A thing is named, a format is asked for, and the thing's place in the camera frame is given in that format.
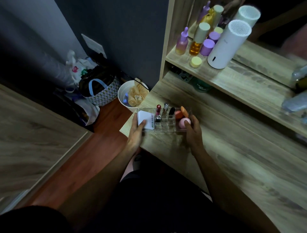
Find person's left forearm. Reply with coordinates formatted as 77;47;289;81
59;144;142;231

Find crumpled beige paper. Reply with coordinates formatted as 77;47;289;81
128;83;150;107

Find small purple lidded jar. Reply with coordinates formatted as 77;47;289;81
208;31;221;44

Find orange makeup sponge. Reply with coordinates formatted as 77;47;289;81
175;106;189;120

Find clear plastic bottle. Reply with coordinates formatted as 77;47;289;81
281;65;307;125

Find person's right hand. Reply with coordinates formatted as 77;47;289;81
183;114;205;156

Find white wall outlet plate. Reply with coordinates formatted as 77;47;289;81
81;33;107;59

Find clear acrylic cosmetics organizer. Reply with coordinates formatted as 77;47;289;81
136;107;193;133

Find green container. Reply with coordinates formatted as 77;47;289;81
191;78;213;93

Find person's black shorts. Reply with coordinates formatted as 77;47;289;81
0;166;243;233

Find white waste bin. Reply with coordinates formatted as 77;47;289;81
118;80;150;113

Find checkered tote bag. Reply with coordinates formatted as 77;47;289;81
79;68;120;107

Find person's right forearm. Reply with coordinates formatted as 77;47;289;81
191;148;281;233

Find white cylindrical humidifier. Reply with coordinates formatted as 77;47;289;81
207;20;252;70

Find wooden bed frame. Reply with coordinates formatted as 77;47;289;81
0;83;93;214

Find white square compact box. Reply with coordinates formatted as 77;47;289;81
137;110;155;130

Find white plastic bag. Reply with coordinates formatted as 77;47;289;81
66;50;97;83

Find small yellow jar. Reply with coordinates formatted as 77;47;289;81
190;56;202;68

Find pink makeup sponge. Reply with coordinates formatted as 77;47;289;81
178;117;191;130

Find purple dropper bottle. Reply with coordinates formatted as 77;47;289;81
175;27;189;56

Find wooden vanity shelf unit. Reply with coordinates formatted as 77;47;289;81
159;0;307;140

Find amber bottle with cream cap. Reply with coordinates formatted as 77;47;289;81
189;22;211;56

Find person's left hand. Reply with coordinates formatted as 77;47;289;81
126;113;147;152

